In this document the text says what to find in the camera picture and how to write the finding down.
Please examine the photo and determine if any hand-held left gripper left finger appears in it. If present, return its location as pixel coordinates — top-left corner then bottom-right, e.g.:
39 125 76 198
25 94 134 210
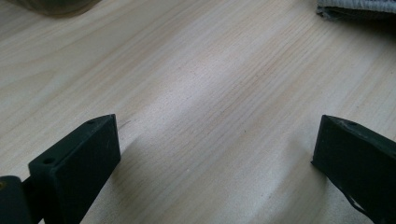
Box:
21 113 121 224

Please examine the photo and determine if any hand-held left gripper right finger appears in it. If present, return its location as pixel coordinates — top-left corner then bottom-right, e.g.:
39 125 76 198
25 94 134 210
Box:
311 114 396 224

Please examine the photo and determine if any grey fluffy cloth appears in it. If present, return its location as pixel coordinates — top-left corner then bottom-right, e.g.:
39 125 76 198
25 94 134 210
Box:
317 0 396 21

